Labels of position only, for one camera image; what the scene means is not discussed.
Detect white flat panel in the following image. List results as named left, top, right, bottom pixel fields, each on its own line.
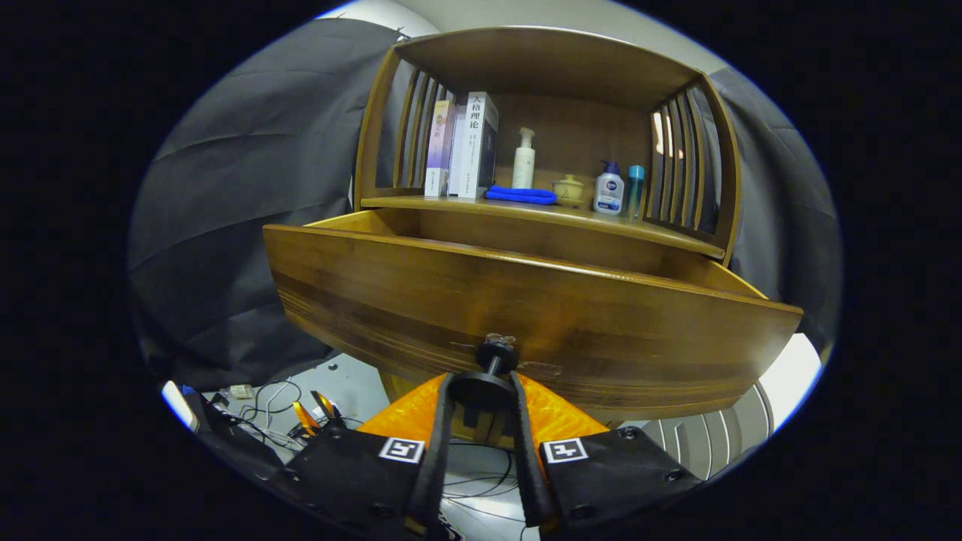
left=759, top=333, right=824, bottom=433

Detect black cables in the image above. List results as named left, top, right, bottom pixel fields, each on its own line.
left=225, top=379, right=527, bottom=541

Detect white lotion bottle blue cap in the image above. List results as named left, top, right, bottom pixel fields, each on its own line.
left=593, top=161, right=626, bottom=216

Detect yellow lidded teacup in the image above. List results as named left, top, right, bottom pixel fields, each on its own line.
left=551, top=174, right=587, bottom=207

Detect teal slim bottle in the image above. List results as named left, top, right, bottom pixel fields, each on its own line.
left=625, top=165, right=646, bottom=220

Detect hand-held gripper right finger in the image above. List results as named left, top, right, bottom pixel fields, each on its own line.
left=510, top=372, right=703, bottom=530

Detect brown wooden drawer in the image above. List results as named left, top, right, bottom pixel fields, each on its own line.
left=263, top=207, right=803, bottom=425

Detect white book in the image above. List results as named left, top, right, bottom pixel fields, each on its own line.
left=449, top=92, right=499, bottom=200

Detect orange black hand tool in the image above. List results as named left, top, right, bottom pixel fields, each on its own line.
left=292, top=391, right=343, bottom=437

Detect white pump bottle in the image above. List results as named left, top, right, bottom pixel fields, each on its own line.
left=512, top=127, right=537, bottom=190

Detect wooden countertop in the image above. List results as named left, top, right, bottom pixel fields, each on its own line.
left=361, top=194, right=726, bottom=260

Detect brown wooden cabinet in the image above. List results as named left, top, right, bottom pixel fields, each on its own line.
left=353, top=26, right=745, bottom=452

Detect black backdrop cloth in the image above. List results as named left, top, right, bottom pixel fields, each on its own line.
left=128, top=19, right=843, bottom=391

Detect pink purple book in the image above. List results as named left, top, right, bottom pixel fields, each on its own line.
left=425, top=100, right=457, bottom=198

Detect blue folded cloth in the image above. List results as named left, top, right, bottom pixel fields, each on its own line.
left=485, top=184, right=558, bottom=206

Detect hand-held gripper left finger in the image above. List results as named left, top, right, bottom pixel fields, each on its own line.
left=282, top=372, right=458, bottom=538

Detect white ribbed object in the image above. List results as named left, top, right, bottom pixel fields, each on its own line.
left=639, top=383, right=775, bottom=482

